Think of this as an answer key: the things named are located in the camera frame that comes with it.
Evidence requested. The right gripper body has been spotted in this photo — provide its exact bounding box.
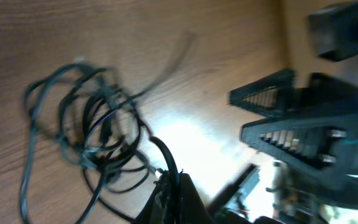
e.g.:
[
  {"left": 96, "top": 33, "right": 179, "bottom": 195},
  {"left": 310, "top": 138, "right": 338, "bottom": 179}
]
[{"left": 310, "top": 73, "right": 358, "bottom": 210}]

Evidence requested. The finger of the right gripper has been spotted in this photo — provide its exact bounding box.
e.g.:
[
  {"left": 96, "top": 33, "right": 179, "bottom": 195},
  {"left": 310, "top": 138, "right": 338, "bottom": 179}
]
[
  {"left": 240, "top": 119, "right": 358, "bottom": 175},
  {"left": 228, "top": 68, "right": 313, "bottom": 118}
]

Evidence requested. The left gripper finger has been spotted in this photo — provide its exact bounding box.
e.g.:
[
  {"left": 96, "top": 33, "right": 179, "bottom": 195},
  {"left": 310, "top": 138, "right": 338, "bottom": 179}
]
[{"left": 132, "top": 171, "right": 216, "bottom": 224}]

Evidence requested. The black usb cable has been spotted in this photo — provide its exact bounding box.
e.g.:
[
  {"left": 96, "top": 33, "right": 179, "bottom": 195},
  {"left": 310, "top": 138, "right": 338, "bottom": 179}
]
[{"left": 19, "top": 30, "right": 198, "bottom": 224}]

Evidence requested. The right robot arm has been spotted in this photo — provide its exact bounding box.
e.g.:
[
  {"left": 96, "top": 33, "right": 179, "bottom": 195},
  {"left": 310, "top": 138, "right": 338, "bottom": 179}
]
[{"left": 229, "top": 1, "right": 358, "bottom": 210}]

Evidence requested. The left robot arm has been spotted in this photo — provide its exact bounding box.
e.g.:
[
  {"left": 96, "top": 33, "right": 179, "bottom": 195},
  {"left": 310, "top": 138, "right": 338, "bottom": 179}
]
[{"left": 131, "top": 164, "right": 260, "bottom": 224}]

